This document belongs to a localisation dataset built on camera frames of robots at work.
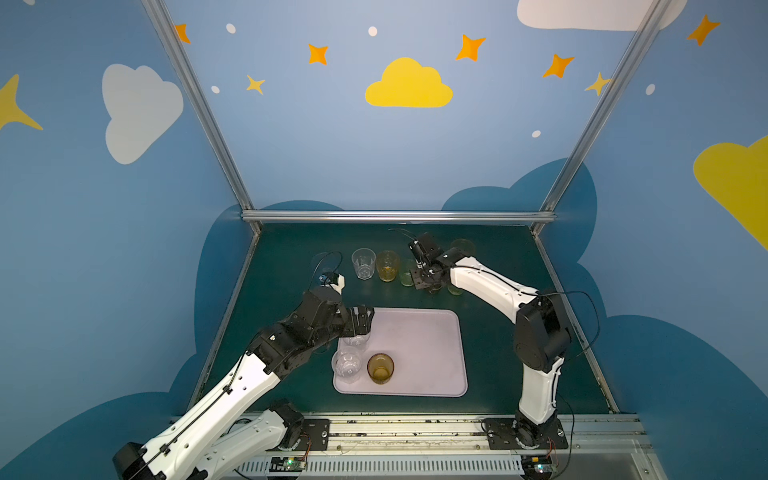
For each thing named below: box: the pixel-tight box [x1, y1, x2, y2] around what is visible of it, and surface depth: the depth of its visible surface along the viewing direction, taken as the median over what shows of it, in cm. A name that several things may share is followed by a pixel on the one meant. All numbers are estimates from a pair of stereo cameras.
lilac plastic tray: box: [334, 307, 468, 397], surface depth 90 cm
